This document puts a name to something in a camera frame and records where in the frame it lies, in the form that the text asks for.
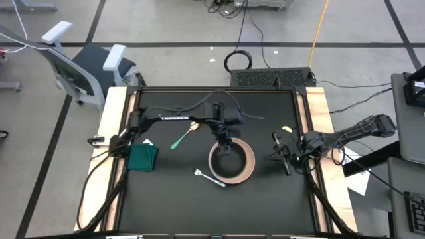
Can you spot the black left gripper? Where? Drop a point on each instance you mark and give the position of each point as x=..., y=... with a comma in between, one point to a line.
x=224, y=134

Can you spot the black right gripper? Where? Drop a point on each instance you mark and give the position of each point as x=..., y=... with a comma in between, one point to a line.
x=292, y=149

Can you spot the black bowl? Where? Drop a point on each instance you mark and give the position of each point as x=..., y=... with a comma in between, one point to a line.
x=232, y=166

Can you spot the silver fork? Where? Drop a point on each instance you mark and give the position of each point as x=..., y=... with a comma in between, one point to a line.
x=209, y=177

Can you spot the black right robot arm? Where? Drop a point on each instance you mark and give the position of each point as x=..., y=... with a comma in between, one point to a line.
x=358, y=131

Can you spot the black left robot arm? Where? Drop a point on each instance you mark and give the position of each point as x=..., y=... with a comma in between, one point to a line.
x=172, y=118

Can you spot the beige wide bowl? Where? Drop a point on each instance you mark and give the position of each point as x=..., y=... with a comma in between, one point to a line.
x=251, y=162

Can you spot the small yellow piece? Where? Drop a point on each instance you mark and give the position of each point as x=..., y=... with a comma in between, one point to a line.
x=286, y=129

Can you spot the small white card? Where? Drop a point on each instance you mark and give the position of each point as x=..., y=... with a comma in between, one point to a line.
x=148, y=142

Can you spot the black computer case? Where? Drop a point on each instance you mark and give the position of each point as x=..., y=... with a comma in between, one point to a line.
x=272, y=78

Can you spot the folded green cloth napkin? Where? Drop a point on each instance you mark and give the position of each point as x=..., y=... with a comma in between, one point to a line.
x=142, y=157

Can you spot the white paper sheet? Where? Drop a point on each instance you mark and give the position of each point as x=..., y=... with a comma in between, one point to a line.
x=358, y=181

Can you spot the black clamp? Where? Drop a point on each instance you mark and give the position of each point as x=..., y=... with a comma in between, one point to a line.
x=96, y=141

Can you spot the gray desk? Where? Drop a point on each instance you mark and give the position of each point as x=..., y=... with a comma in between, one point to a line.
x=408, y=132

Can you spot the gray wheeled cart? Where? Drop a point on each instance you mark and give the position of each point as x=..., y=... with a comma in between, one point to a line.
x=262, y=3

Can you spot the black keyboard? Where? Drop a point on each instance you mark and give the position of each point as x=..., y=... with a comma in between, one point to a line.
x=416, y=212

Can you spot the gray office chair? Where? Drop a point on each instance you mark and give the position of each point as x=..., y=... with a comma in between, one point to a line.
x=96, y=63

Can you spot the black table edge frame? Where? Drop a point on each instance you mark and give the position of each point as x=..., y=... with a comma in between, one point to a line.
x=216, y=89

